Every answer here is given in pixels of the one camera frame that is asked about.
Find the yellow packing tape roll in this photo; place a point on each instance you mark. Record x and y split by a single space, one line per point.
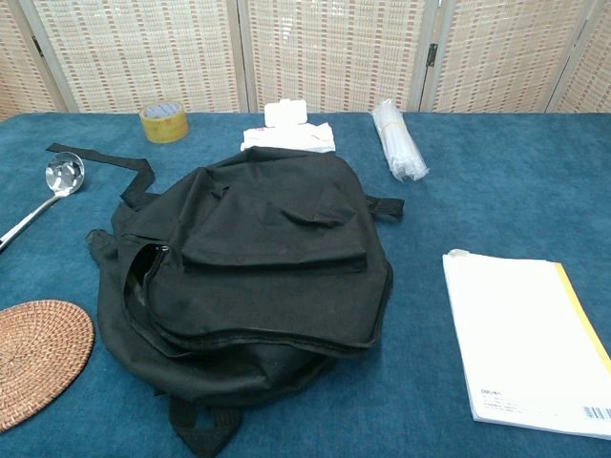
164 130

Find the white book with yellow spine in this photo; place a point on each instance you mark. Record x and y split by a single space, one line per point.
515 334

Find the round woven rattan coaster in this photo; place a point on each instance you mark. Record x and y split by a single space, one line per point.
33 358

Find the white folded cloth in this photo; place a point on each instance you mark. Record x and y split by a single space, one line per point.
286 134

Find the black fabric backpack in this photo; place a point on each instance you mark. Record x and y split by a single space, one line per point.
267 229

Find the bundle of clear wrapped straws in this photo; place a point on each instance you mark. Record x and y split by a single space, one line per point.
398 143

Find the black screen hinge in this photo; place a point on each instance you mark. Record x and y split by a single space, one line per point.
433 52

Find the woven bamboo folding screen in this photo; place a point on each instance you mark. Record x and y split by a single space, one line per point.
143 47

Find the blue felt table cover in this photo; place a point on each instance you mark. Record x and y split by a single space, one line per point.
477 200

